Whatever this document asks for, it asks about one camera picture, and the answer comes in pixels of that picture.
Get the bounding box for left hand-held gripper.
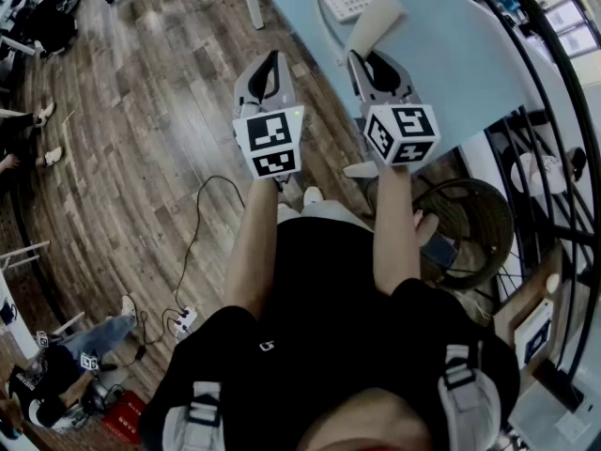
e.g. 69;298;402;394
232;51;306;193

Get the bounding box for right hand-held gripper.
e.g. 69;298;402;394
347;50;441;166

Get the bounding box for white telephone handset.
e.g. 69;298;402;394
349;0;408;60

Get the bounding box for person's left forearm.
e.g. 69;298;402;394
223;176;283;321

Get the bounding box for person's right forearm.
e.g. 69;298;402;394
373;162;424;298

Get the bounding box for person's grey trousers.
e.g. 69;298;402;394
276;199;375;232

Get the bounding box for brown wicker basket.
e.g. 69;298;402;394
412;176;516;290

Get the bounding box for blue cloth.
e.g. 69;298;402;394
420;232;459;270

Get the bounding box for black metal railing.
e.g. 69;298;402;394
450;0;601;397

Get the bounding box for person's black t-shirt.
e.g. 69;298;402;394
138;216;520;451

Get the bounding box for white power strip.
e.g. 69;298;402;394
171;306;199;340

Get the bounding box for white cardboard box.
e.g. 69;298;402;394
511;298;556;366

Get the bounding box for red box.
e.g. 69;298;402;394
100;390;147;445

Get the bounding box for black floor cable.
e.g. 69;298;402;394
138;175;246;347

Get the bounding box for person's right grey backpack strap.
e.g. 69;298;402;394
436;343;501;451

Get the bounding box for person's grey backpack strap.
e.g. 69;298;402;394
162;381;224;451
436;343;501;451

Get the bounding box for person's left grey backpack strap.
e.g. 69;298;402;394
162;381;224;451

